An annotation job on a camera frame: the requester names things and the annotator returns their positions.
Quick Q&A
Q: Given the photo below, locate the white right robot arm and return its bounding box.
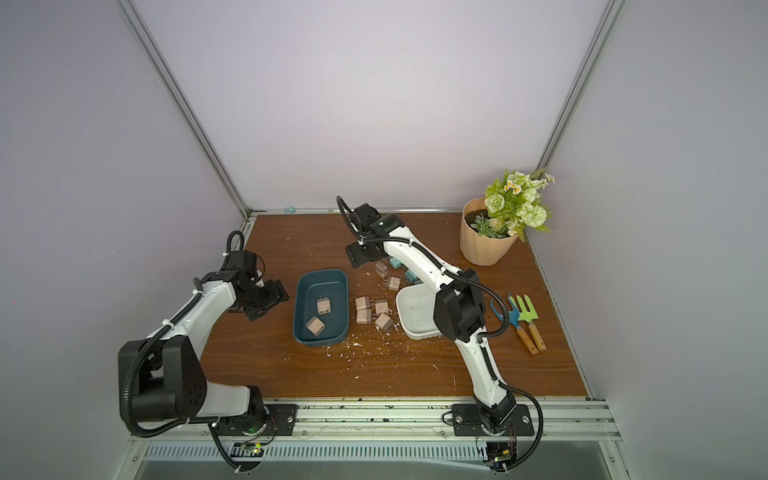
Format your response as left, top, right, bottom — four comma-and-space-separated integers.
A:
341, 204, 516, 434

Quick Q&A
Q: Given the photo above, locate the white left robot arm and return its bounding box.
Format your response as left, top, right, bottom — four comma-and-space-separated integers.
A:
118, 269, 289, 438

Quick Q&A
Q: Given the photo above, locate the dark teal storage tray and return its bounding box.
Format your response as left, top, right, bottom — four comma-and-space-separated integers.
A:
293, 269, 350, 347

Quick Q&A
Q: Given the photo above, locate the white storage tray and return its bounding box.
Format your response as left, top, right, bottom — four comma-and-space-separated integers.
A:
396, 284, 441, 340

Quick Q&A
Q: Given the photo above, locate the teal plug middle left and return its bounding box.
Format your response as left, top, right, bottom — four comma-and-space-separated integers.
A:
405, 270, 421, 285

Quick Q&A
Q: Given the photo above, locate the peach ribbed flower pot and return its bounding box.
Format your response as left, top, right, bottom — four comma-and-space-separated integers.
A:
459, 198, 518, 266

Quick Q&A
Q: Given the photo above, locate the green artificial flower plant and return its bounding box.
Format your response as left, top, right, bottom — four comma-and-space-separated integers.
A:
469, 169, 555, 242

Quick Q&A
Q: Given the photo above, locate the green garden fork tool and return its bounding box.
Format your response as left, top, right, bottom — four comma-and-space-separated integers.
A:
516, 295, 547, 351

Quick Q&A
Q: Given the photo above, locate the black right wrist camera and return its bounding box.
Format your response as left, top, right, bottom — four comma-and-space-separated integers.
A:
350, 203, 382, 234

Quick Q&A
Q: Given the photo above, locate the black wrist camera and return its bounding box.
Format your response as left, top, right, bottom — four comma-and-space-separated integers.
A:
350, 203, 382, 234
221, 249, 263, 282

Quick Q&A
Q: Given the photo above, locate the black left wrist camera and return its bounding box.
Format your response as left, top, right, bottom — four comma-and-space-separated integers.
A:
221, 249, 263, 282

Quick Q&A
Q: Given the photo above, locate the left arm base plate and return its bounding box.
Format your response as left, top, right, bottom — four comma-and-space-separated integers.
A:
216, 403, 298, 437

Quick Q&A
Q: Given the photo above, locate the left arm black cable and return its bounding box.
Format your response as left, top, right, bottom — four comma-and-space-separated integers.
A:
118, 230, 247, 439

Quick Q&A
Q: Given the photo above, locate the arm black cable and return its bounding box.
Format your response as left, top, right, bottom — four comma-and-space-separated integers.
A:
118, 230, 247, 439
335, 195, 545, 472

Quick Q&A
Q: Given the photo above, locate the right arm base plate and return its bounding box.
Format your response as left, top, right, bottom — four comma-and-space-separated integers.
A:
449, 403, 536, 437

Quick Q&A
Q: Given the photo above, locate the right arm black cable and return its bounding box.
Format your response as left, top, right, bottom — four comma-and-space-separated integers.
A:
335, 195, 545, 472

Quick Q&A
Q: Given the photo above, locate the aluminium front rail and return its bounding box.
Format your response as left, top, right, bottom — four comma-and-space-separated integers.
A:
265, 396, 621, 441

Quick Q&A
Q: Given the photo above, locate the left corner aluminium post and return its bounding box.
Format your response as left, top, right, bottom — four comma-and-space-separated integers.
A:
116, 0, 252, 220

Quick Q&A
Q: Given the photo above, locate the corner aluminium post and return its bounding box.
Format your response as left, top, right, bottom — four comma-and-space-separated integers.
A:
536, 0, 626, 170
116, 0, 252, 220

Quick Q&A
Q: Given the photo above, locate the right corner aluminium post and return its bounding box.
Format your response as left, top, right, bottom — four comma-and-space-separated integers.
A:
536, 0, 626, 170

